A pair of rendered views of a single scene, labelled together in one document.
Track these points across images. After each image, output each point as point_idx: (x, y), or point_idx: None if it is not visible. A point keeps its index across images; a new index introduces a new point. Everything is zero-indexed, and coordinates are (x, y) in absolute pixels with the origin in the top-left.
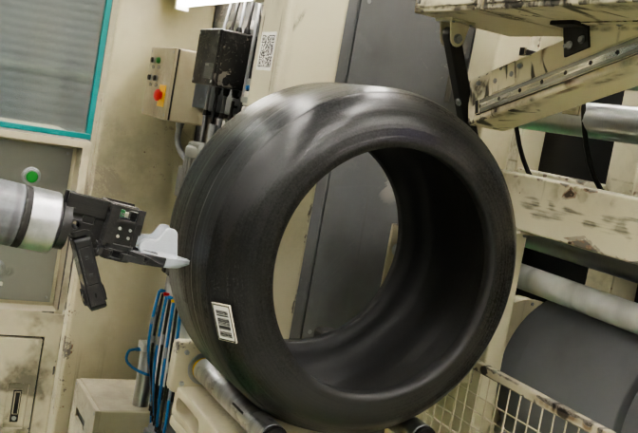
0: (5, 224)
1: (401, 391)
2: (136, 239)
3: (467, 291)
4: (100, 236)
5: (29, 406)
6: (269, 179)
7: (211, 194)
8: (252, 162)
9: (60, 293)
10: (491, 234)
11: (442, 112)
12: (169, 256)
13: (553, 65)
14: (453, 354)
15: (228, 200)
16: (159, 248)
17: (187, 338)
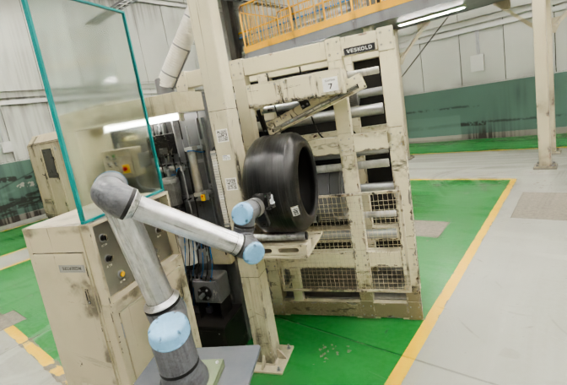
0: (258, 212)
1: (315, 208)
2: (269, 201)
3: (299, 180)
4: (264, 204)
5: (185, 290)
6: (291, 168)
7: (274, 180)
8: (284, 165)
9: (178, 247)
10: (313, 160)
11: (299, 134)
12: (273, 202)
13: (298, 112)
14: (316, 194)
15: (284, 179)
16: (272, 201)
17: (194, 244)
